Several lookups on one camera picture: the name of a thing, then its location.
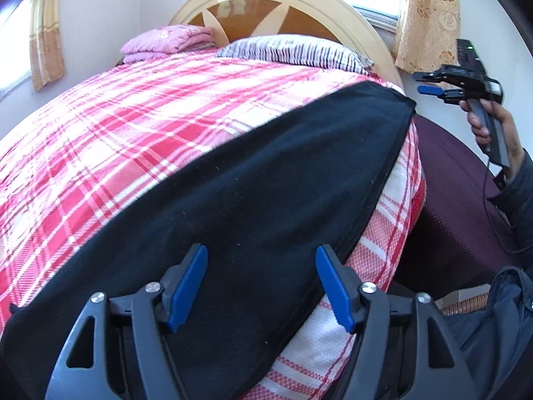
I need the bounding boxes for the black pants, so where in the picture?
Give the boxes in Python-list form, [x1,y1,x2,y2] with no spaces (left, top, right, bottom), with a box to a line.
[1,81,415,399]

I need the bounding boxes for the dark jacket right forearm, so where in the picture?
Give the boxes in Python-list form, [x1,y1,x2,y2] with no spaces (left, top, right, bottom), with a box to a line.
[447,154,532,399]

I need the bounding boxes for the beige floral curtain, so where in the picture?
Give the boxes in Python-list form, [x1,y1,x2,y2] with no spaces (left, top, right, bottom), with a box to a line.
[392,0,461,73]

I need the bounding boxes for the striped pillow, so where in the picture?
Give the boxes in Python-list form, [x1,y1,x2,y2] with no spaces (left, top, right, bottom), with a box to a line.
[217,34,374,75]

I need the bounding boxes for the dark maroon mattress side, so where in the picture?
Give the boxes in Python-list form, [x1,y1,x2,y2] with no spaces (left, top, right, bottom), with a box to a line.
[394,116,521,299]

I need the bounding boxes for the wicker chair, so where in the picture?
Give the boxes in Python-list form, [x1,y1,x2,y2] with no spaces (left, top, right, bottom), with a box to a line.
[441,293,489,316]

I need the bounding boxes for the cream wooden headboard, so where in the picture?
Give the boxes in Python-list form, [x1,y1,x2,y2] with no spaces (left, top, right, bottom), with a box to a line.
[170,0,403,87]

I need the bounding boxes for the folded pink blanket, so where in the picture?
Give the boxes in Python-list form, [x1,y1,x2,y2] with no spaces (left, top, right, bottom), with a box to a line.
[120,24,214,64]

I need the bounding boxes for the beige curtain left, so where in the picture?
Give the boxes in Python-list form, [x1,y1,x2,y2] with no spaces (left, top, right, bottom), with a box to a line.
[29,0,66,91]

